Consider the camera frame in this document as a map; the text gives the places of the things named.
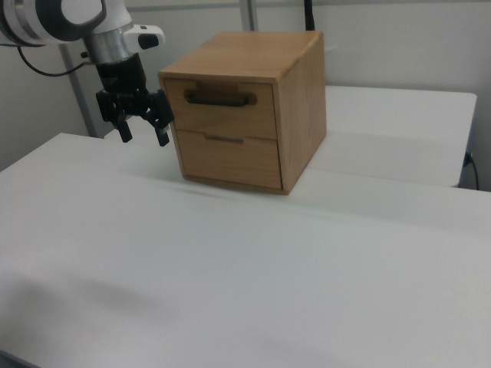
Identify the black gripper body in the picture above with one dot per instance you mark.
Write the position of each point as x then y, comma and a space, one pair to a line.
122, 82

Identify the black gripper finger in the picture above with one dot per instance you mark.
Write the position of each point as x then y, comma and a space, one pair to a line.
163, 122
124, 132

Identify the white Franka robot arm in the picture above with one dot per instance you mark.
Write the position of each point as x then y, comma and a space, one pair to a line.
46, 19

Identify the wooden drawer with notch pull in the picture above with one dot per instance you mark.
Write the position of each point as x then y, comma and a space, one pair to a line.
230, 159

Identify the wooden two-drawer cabinet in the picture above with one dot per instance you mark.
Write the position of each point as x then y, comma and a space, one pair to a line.
303, 115

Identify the black vertical pole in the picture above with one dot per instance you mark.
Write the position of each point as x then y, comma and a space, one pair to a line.
309, 13

